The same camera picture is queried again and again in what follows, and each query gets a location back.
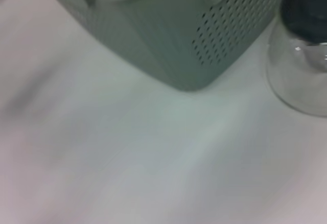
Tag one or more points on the grey perforated storage bin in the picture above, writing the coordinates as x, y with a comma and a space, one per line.
166, 35

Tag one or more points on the glass teapot black lid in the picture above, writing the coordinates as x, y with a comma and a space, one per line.
301, 17

